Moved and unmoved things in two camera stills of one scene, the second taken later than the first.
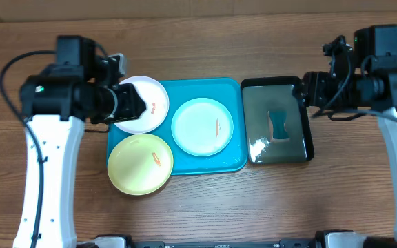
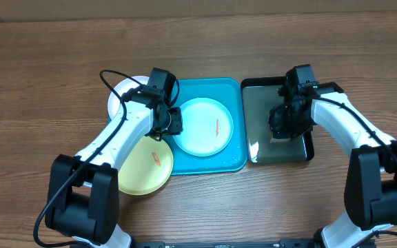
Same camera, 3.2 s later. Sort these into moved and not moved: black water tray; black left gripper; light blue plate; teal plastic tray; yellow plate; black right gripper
Moved: black left gripper; black right gripper
Not moved: black water tray; teal plastic tray; light blue plate; yellow plate
